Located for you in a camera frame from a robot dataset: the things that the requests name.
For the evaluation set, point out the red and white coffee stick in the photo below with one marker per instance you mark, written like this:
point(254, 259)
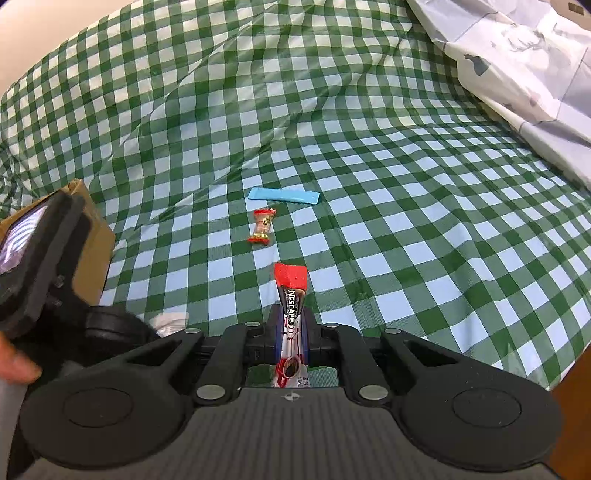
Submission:
point(291, 277)

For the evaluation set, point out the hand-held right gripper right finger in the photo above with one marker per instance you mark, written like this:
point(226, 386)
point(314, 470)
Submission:
point(323, 344)

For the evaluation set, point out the white printed bed sheet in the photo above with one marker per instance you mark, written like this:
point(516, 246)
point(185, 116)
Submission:
point(517, 55)

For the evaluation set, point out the cardboard box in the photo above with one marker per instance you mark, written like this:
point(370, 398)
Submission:
point(94, 249)

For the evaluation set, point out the small red gold candy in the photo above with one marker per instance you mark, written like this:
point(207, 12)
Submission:
point(262, 226)

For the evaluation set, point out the light blue stick packet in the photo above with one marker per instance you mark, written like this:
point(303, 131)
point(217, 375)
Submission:
point(284, 195)

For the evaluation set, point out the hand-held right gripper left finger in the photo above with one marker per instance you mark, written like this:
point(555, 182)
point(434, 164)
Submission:
point(258, 341)

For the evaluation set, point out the person's left hand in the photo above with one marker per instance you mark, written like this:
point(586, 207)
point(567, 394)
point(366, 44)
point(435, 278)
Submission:
point(16, 364)

